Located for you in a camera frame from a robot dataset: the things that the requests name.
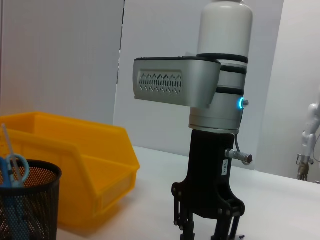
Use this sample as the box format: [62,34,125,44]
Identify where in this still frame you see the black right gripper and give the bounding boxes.
[171,129,246,240]

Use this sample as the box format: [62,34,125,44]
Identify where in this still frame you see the blue scissors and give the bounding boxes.
[0,153,30,240]

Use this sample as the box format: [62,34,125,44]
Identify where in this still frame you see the black mesh pen holder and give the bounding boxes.
[0,159,63,240]

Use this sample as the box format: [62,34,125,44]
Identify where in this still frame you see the white humanoid robot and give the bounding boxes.
[296,97,320,181]

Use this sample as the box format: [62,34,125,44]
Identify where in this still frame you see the yellow plastic bin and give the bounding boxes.
[0,111,141,230]

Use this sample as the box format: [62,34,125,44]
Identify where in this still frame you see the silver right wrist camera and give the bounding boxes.
[133,56,223,110]

